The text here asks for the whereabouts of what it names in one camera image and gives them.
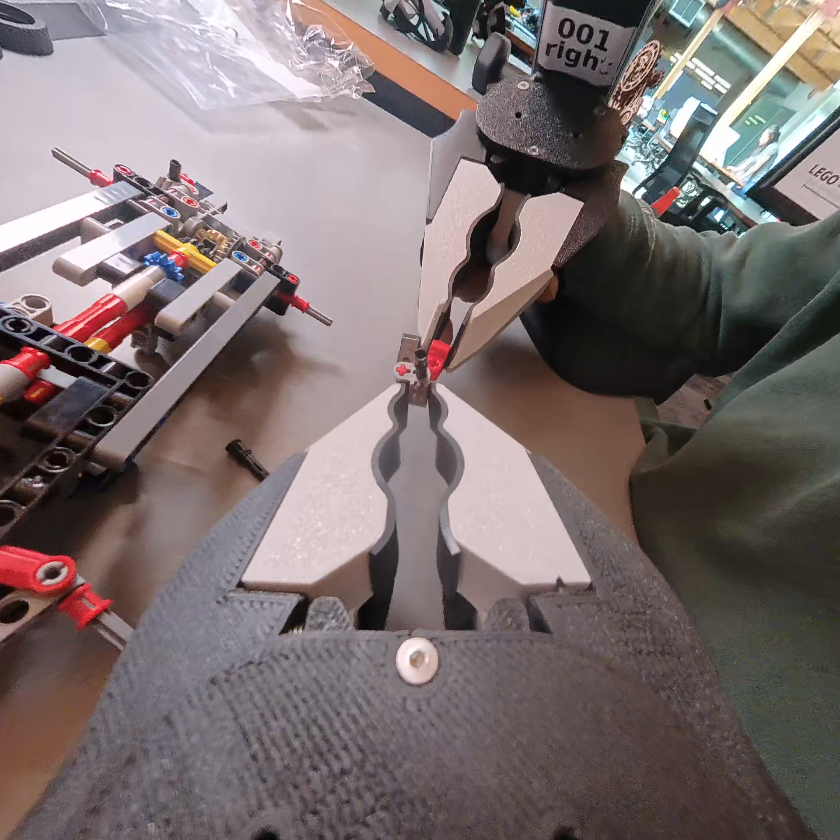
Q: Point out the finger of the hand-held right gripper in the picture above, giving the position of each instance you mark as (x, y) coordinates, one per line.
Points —
(531, 256)
(449, 236)

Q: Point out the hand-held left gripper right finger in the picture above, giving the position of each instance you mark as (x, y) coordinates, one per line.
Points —
(518, 525)

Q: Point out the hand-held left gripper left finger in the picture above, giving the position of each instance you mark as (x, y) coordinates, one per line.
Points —
(315, 525)

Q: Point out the red lego connector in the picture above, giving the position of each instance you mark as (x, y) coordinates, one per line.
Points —
(438, 354)

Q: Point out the grey lego connector with pin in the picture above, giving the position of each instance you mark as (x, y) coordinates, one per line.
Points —
(413, 374)

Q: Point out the person's right forearm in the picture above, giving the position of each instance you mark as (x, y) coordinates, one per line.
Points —
(656, 295)

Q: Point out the black lego pin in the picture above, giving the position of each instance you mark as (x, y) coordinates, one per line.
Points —
(246, 456)

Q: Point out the lego car chassis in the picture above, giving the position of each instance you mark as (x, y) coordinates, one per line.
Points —
(197, 328)

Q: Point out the black lego tyre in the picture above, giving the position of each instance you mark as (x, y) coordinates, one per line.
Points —
(26, 36)

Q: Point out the person's right hand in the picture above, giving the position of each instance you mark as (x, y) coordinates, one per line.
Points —
(548, 289)

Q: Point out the black office chair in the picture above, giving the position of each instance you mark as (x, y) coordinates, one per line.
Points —
(682, 157)

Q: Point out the black backpack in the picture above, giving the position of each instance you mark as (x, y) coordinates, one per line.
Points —
(426, 19)

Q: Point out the white framed sign board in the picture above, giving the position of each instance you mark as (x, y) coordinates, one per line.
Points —
(810, 177)

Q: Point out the clear plastic bag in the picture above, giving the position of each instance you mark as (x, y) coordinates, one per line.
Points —
(216, 52)

